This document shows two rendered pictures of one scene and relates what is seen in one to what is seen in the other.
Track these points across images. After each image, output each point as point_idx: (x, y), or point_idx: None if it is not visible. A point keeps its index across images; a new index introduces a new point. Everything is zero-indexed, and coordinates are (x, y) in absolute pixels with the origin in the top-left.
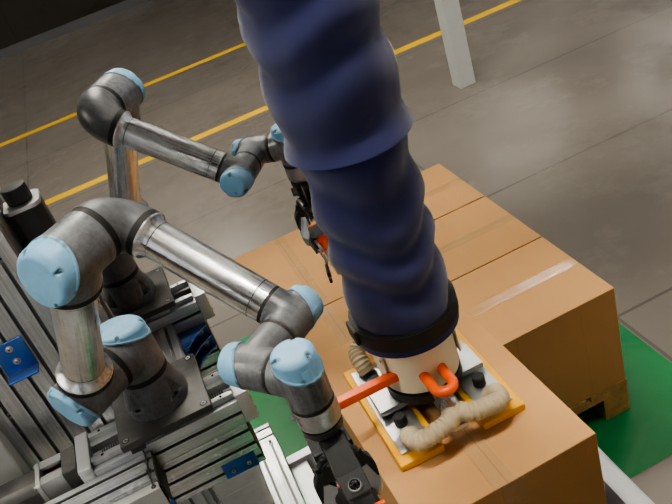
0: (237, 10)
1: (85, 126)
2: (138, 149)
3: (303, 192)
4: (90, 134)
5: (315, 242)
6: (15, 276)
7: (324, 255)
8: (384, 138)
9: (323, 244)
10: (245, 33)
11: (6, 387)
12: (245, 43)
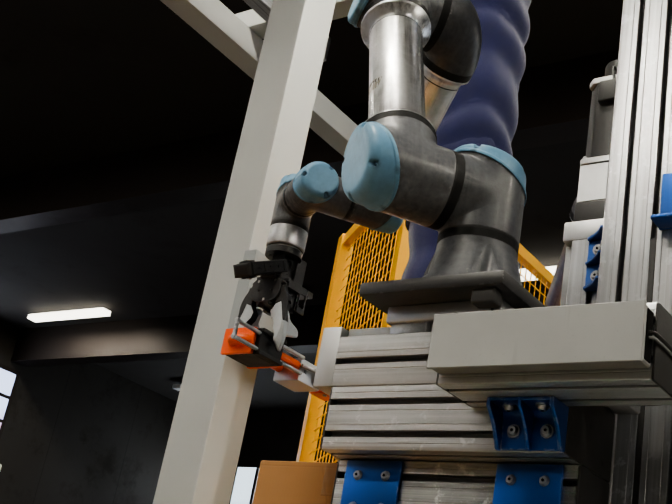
0: (501, 121)
1: (481, 36)
2: (448, 107)
3: (299, 271)
4: (477, 47)
5: (287, 346)
6: None
7: (303, 364)
8: None
9: (285, 353)
10: (508, 138)
11: None
12: (507, 142)
